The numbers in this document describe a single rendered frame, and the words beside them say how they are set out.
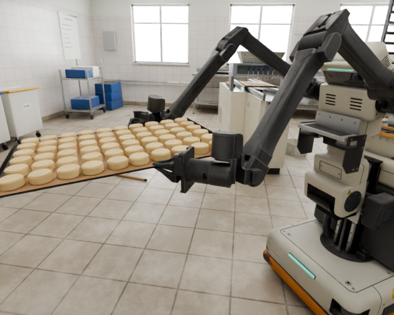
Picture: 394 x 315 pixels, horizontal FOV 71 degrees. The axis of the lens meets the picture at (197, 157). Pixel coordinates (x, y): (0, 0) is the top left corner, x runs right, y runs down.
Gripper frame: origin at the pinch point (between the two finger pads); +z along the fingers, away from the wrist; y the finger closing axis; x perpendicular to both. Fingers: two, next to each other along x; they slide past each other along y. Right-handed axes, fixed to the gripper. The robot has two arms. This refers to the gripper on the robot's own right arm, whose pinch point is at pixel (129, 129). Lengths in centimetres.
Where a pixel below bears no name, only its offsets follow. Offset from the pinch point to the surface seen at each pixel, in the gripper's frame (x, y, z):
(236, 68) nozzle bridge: -26, 6, -262
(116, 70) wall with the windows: -401, -19, -516
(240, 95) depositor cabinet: -20, -26, -264
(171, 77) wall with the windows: -262, -36, -548
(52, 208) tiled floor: -131, -98, -60
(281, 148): 40, -74, -215
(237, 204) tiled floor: 13, -103, -131
